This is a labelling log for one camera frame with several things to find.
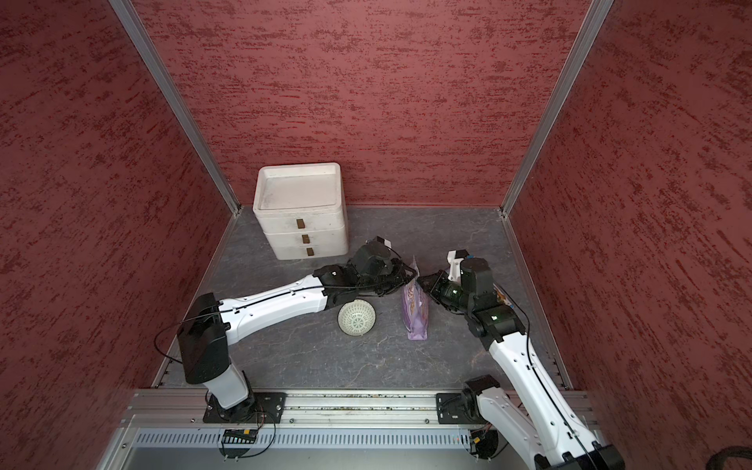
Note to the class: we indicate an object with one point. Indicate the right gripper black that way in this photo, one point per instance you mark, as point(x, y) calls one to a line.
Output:
point(437, 279)

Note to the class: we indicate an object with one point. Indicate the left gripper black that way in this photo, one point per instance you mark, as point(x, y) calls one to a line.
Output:
point(400, 276)

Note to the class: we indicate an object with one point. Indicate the purple oats bag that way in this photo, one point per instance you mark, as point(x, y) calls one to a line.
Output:
point(415, 311)

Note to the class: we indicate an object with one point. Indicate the green patterned breakfast bowl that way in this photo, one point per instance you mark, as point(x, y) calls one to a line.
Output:
point(356, 318)

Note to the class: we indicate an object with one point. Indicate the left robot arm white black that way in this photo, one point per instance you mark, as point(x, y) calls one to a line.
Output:
point(213, 325)

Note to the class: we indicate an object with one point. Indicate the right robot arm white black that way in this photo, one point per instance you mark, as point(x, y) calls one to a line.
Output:
point(544, 431)

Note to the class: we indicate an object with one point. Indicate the dog book Why Dogs Bark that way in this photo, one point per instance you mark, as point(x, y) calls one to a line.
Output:
point(503, 296)

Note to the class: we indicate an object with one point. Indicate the white three-drawer storage box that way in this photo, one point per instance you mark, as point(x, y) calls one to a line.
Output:
point(302, 211)

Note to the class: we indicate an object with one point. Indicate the right controller board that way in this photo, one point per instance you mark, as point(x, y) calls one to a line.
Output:
point(483, 443)

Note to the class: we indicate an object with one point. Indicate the controller board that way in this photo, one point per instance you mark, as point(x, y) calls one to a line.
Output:
point(239, 437)
point(483, 443)

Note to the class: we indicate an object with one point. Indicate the left controller board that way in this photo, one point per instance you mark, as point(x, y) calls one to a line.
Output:
point(239, 437)

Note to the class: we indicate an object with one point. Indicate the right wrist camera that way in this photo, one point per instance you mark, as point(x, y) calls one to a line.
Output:
point(455, 258)

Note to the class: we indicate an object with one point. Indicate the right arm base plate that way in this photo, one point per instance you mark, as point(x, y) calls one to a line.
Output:
point(458, 409)

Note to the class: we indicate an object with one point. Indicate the aluminium mounting rail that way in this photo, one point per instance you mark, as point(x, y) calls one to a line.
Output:
point(185, 408)

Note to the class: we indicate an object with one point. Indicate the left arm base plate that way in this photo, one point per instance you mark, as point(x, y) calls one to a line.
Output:
point(258, 408)

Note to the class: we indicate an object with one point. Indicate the perforated cable duct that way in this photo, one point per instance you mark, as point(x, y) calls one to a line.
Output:
point(308, 439)

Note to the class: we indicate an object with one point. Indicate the right corner aluminium post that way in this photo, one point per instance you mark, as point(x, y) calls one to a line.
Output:
point(583, 43)

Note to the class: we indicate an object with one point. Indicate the corner aluminium post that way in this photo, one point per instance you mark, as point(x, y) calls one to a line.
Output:
point(140, 38)
point(583, 43)

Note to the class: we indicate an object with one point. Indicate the left corner aluminium post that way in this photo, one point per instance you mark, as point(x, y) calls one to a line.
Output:
point(140, 38)

